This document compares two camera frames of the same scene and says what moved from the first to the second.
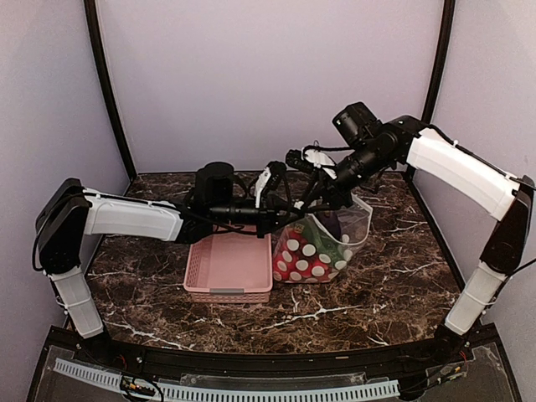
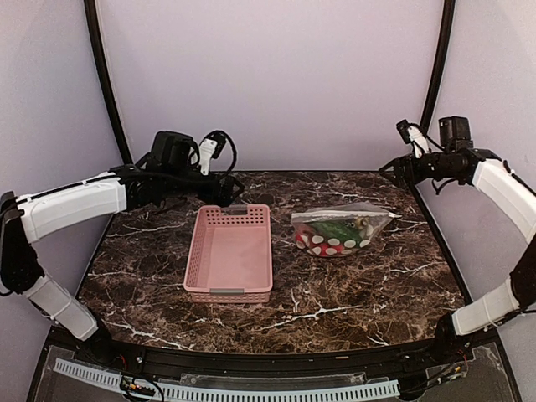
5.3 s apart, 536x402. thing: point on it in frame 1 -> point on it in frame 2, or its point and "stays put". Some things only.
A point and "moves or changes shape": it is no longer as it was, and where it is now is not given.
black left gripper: [271, 219] -> [225, 198]
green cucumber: [323, 241] -> [337, 229]
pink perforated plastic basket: [229, 267] stays put
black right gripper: [332, 192] -> [400, 163]
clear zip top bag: [315, 248] moves or changes shape
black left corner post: [96, 40] stays put
